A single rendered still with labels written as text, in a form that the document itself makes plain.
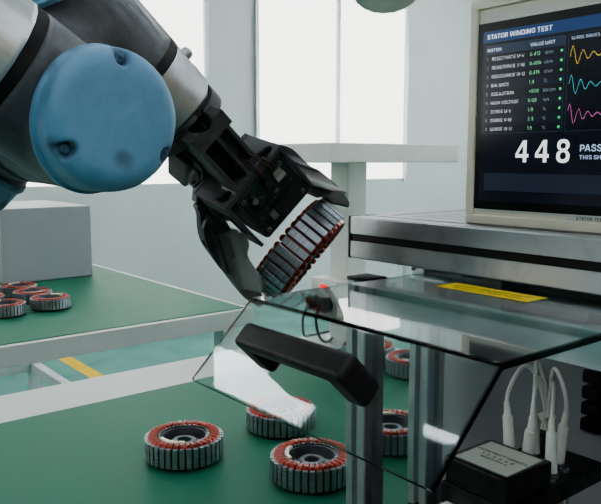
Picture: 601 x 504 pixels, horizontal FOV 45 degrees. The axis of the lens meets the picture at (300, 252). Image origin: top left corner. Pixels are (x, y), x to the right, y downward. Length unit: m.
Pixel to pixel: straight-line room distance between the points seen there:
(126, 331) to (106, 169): 1.54
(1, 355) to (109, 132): 1.45
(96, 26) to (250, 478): 0.66
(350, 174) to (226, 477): 0.84
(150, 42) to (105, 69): 0.18
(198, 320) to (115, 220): 3.37
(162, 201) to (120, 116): 5.10
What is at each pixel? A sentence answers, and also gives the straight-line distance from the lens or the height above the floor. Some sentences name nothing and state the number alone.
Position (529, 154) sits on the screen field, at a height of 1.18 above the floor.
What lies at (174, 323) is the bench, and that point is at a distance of 1.97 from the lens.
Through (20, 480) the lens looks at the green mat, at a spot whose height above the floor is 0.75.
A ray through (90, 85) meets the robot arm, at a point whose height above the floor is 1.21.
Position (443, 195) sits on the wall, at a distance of 7.52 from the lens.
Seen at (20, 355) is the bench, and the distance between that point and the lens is 1.82.
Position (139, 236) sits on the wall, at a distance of 5.41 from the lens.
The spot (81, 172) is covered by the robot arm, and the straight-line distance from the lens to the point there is 0.37.
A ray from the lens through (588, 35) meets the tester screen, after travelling 0.65.
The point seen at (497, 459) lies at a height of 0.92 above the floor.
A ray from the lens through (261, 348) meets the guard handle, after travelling 0.47.
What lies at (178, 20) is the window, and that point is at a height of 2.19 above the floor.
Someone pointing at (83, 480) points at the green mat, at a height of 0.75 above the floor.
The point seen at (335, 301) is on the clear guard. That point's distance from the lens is 0.57.
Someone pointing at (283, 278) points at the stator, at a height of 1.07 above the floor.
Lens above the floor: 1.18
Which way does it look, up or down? 7 degrees down
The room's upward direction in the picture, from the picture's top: straight up
